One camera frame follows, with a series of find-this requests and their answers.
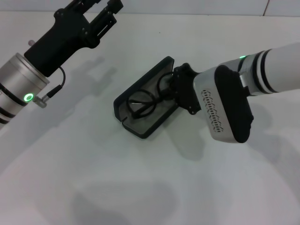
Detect black thin-framed glasses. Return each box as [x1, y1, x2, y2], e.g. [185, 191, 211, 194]
[126, 72, 175, 119]

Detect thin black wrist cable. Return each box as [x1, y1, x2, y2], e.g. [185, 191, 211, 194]
[45, 66, 66, 99]

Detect black glasses case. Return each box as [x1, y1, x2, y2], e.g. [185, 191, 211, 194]
[113, 55, 180, 140]

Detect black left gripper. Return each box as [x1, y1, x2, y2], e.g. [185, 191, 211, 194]
[24, 0, 124, 78]

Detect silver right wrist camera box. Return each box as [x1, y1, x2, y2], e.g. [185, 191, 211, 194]
[193, 65, 255, 144]

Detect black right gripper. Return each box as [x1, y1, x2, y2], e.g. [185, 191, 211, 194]
[161, 62, 205, 116]

